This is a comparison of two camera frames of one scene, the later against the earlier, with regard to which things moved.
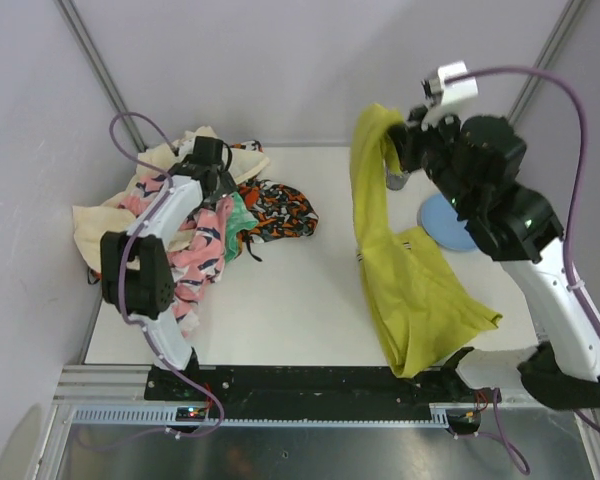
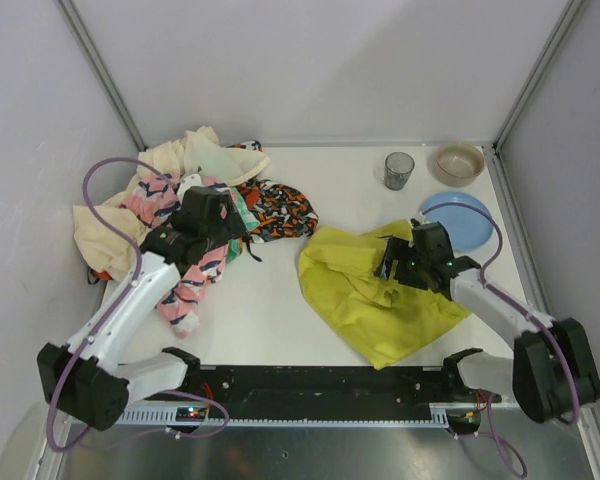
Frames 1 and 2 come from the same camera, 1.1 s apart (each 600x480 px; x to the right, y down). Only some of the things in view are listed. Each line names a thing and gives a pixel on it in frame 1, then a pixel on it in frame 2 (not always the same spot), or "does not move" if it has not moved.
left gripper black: x=225 y=185 → x=235 y=226
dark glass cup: x=395 y=181 does not move
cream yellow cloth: x=118 y=215 does not move
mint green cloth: x=239 y=219 does not move
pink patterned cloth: x=198 y=256 does not move
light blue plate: x=438 y=217 does not move
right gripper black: x=412 y=148 → x=392 y=261
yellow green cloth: x=421 y=308 → x=377 y=317
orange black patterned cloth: x=280 y=210 does not move
